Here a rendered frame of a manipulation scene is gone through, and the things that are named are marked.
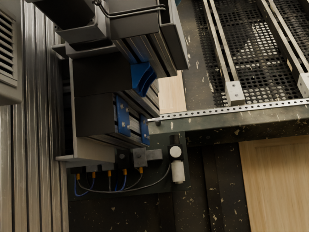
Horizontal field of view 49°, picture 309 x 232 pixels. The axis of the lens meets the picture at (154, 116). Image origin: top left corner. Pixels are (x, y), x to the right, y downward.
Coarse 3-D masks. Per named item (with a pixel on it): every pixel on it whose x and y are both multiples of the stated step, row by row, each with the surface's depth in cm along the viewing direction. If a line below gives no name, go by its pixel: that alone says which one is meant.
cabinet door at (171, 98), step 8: (160, 80) 168; (168, 80) 168; (176, 80) 167; (160, 88) 164; (168, 88) 163; (176, 88) 162; (160, 96) 160; (168, 96) 160; (176, 96) 158; (160, 104) 156; (168, 104) 156; (176, 104) 155; (184, 104) 154; (160, 112) 152; (168, 112) 152
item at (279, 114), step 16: (176, 112) 147; (240, 112) 142; (256, 112) 141; (272, 112) 140; (288, 112) 139; (304, 112) 138; (160, 128) 142; (176, 128) 140; (192, 128) 139; (208, 128) 138; (224, 128) 138; (240, 128) 139; (256, 128) 139; (272, 128) 139; (288, 128) 140; (304, 128) 140; (192, 144) 145; (208, 144) 145
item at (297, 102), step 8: (256, 104) 143; (264, 104) 143; (272, 104) 142; (280, 104) 141; (288, 104) 141; (296, 104) 140; (184, 112) 145; (192, 112) 145; (200, 112) 144; (208, 112) 144; (216, 112) 143; (224, 112) 142; (232, 112) 142; (152, 120) 145; (160, 120) 145
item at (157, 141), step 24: (168, 144) 138; (72, 168) 130; (96, 168) 129; (120, 168) 128; (144, 168) 137; (168, 168) 132; (72, 192) 138; (96, 192) 125; (120, 192) 123; (144, 192) 136
